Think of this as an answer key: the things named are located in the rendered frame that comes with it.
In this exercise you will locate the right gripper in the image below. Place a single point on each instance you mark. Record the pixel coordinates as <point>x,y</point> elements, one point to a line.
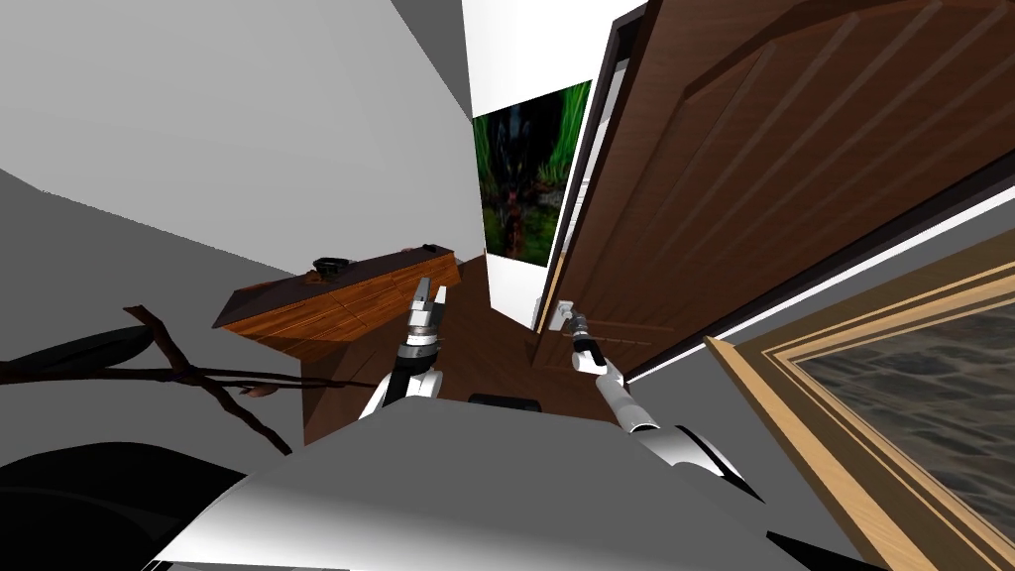
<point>580,324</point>

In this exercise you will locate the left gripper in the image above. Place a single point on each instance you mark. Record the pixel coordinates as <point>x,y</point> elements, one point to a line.
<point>423,316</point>

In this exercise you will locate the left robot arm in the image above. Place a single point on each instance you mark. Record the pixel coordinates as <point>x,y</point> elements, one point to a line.
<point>408,379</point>

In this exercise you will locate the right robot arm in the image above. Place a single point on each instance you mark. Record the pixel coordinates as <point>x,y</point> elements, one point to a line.
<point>626,404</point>

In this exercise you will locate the brown wooden sideboard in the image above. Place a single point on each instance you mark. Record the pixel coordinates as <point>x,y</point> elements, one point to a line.
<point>333,305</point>

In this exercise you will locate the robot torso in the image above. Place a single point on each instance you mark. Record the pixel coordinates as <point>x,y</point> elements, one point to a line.
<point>476,492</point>

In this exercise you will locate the brown panelled wooden door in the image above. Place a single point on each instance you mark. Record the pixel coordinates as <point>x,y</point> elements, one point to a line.
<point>761,182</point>

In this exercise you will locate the dark brown bare branch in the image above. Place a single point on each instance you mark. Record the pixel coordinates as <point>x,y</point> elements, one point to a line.
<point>186,371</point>

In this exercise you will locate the wood-framed dark picture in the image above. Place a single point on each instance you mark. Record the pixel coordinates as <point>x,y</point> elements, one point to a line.
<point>912,396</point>

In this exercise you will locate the green plant wall picture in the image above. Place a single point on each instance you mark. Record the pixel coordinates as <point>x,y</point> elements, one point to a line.
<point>527,174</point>

